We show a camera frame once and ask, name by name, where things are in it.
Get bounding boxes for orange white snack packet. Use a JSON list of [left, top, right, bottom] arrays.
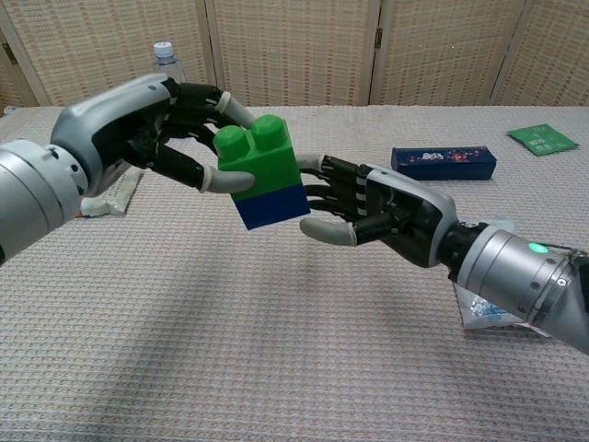
[[78, 166, 144, 218]]

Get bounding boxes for green toy brick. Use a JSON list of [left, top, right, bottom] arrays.
[[214, 114, 306, 203]]

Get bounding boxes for green sachet packet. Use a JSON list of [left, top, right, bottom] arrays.
[[506, 122, 581, 157]]

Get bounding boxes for dark blue rectangular box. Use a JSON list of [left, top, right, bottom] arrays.
[[390, 145, 499, 182]]

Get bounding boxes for blue toy brick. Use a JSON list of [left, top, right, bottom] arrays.
[[232, 183, 312, 232]]

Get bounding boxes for beige woven tablecloth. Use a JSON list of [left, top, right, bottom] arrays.
[[0, 104, 589, 442]]

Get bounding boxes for bamboo folding screen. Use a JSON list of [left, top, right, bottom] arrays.
[[0, 0, 589, 109]]

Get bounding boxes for white blue peanut snack bag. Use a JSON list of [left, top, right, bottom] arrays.
[[452, 215, 554, 341]]

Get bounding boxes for clear plastic water bottle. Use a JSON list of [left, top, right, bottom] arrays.
[[152, 41, 187, 83]]

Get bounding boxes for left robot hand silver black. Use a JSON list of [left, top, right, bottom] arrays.
[[49, 72, 257, 197]]

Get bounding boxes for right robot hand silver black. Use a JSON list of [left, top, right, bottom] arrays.
[[296, 154, 456, 269]]

